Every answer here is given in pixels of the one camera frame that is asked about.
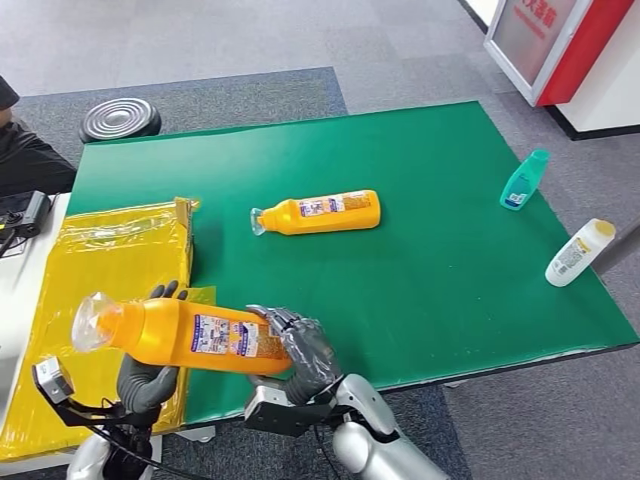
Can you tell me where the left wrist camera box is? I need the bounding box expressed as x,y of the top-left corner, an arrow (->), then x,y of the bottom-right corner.
32,356 -> 76,406

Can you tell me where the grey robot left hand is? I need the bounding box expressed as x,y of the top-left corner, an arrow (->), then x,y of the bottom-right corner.
116,280 -> 189,415

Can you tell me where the yellow plastic wrapped box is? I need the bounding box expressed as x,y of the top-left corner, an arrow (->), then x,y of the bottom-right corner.
0,196 -> 217,464

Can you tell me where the green table mat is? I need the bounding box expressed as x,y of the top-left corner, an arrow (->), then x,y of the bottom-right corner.
66,100 -> 640,427

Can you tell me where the teal plastic bottle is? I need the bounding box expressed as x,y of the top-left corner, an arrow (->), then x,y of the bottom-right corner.
499,148 -> 552,213

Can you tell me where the red and white sign stand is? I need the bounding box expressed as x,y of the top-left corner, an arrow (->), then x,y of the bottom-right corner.
482,0 -> 640,135

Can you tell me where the white bottle with yellow cap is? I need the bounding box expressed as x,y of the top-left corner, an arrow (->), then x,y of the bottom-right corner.
544,217 -> 617,289

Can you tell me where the black device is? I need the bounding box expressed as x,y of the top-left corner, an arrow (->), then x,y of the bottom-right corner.
0,190 -> 53,241

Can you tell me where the black round stool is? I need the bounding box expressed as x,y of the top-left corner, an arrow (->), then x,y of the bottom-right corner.
78,97 -> 162,146

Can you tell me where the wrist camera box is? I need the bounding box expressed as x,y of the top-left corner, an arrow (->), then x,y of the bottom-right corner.
32,356 -> 76,406
243,384 -> 321,439

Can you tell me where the person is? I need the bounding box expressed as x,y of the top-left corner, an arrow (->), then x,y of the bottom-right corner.
0,74 -> 78,199

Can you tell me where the orange bottle with clear cap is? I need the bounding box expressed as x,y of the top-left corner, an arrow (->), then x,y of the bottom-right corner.
249,189 -> 382,238
70,292 -> 294,378

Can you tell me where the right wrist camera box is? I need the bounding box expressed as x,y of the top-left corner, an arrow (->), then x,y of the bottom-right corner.
243,384 -> 321,439

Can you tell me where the white table foot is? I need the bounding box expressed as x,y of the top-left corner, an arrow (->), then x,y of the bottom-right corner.
176,425 -> 217,444

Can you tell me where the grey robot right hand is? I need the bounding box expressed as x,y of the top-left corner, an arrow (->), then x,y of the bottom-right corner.
245,303 -> 344,407

